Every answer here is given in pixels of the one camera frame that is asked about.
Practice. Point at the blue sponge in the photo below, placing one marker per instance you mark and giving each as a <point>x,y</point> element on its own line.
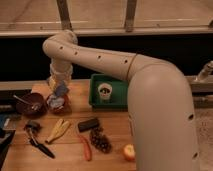
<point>61,90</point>

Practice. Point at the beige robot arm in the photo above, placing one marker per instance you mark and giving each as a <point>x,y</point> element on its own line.
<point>160,102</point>

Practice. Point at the white paper cup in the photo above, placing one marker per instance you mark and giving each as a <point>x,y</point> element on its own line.
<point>104,91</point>

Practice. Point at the metal spoon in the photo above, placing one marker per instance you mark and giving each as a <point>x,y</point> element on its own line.
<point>34,106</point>

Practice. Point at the yellow banana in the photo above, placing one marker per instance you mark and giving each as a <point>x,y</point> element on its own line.
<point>59,129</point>

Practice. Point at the black handled tool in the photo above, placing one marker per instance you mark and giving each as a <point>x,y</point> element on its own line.
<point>32,129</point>

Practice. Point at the dark brown block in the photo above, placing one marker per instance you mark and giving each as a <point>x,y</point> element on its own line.
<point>88,124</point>

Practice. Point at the bunch of dark grapes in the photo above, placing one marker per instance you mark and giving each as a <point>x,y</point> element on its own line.
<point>99,140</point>

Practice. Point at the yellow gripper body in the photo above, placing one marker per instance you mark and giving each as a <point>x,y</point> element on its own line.
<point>53,84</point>

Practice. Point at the red bowl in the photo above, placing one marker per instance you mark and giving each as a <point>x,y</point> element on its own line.
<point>57,104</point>

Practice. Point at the green plastic tray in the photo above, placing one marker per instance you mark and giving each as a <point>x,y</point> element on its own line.
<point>118,97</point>

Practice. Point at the wooden cutting board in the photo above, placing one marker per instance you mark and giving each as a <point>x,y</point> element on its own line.
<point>68,150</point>

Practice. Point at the metal faucet fixture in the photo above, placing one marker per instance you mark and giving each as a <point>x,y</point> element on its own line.
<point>205,72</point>

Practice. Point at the orange yellow apple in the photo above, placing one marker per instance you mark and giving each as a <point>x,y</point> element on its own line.
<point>128,152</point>

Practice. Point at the orange carrot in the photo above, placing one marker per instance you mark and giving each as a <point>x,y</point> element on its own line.
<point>87,149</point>

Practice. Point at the purple bowl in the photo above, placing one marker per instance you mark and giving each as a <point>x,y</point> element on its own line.
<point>26,109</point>

